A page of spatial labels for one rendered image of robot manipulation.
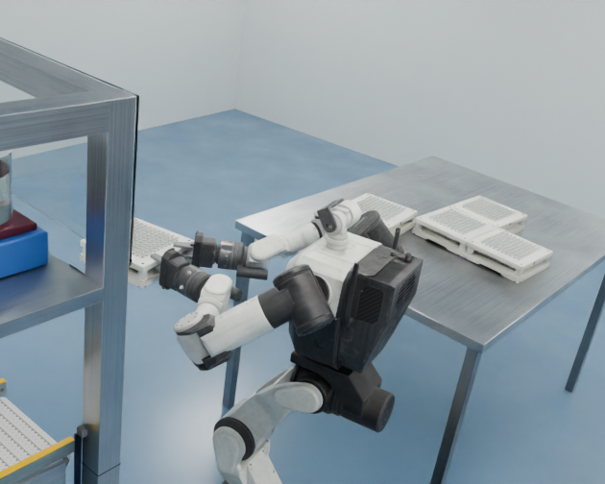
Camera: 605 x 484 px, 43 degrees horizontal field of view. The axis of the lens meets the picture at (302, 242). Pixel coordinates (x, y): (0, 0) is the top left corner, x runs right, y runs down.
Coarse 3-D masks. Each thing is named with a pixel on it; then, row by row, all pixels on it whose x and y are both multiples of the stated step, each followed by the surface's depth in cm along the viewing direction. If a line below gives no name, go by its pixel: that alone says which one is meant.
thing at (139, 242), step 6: (138, 228) 237; (138, 234) 234; (144, 234) 233; (150, 234) 234; (156, 234) 236; (138, 240) 230; (144, 240) 230; (150, 240) 232; (156, 240) 231; (162, 240) 232; (138, 246) 226; (144, 246) 227; (150, 246) 227
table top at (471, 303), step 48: (336, 192) 341; (384, 192) 349; (432, 192) 358; (480, 192) 367; (528, 192) 376; (528, 240) 321; (576, 240) 329; (432, 288) 270; (480, 288) 275; (528, 288) 281; (480, 336) 245
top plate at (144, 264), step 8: (144, 224) 242; (152, 224) 243; (144, 232) 237; (160, 232) 238; (168, 232) 239; (184, 240) 236; (192, 240) 236; (168, 248) 229; (176, 248) 230; (136, 256) 222; (144, 256) 222; (136, 264) 218; (144, 264) 218; (152, 264) 220
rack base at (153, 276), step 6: (84, 258) 228; (186, 258) 235; (132, 270) 224; (150, 270) 225; (132, 276) 220; (150, 276) 222; (156, 276) 224; (132, 282) 221; (138, 282) 219; (144, 282) 219; (150, 282) 222
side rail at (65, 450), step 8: (64, 448) 165; (72, 448) 167; (48, 456) 162; (56, 456) 164; (64, 456) 166; (32, 464) 159; (40, 464) 161; (48, 464) 163; (16, 472) 156; (24, 472) 158; (32, 472) 160; (0, 480) 154; (8, 480) 155; (16, 480) 157
